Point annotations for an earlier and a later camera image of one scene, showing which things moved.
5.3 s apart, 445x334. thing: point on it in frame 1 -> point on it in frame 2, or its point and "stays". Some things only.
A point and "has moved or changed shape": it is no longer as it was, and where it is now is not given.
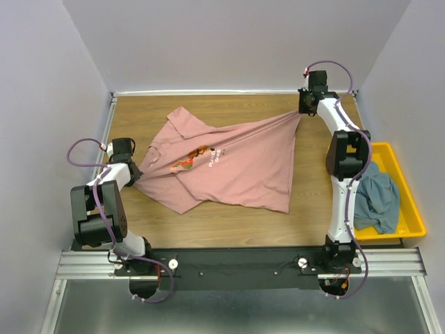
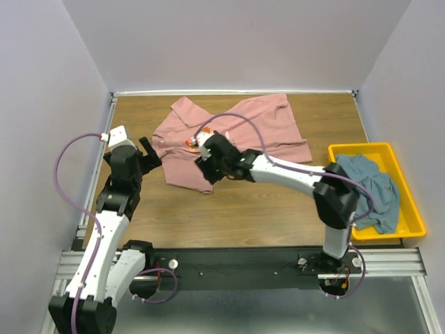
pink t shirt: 188,163 has moved or changed shape
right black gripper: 302,109 -> 204,163
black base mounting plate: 240,268 stays
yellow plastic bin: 411,219 stays
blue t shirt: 377,203 stays
